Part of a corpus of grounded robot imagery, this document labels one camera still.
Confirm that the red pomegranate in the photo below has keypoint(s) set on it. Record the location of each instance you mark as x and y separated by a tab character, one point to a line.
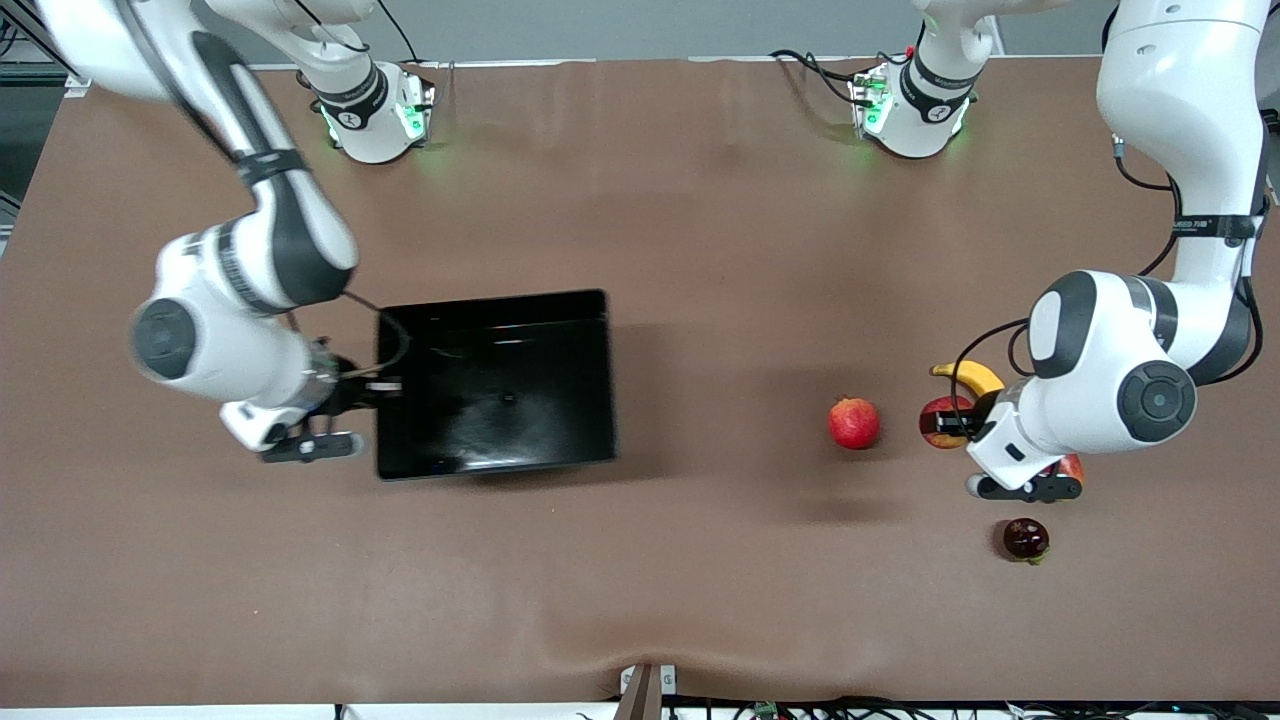
853	422

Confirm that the red yellow mango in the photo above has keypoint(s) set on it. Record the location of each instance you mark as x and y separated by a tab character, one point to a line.
1072	468

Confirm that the dark purple mangosteen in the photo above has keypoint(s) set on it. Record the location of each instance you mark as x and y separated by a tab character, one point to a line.
1026	538

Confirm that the aluminium frame profile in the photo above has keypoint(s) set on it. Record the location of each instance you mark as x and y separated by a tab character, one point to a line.
75	86

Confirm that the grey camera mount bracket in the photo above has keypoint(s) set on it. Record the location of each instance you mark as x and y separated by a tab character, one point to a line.
648	685

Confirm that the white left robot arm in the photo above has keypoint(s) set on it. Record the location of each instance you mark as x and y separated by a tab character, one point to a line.
1110	380

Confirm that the yellow banana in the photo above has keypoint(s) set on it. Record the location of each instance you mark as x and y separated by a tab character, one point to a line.
970	375

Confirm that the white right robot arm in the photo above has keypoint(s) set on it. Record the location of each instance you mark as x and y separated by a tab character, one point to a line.
230	330

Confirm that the black plastic box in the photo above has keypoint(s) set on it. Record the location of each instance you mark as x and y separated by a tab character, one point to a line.
500	390

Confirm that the red yellow apple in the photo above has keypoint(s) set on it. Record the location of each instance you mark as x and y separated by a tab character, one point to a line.
940	418

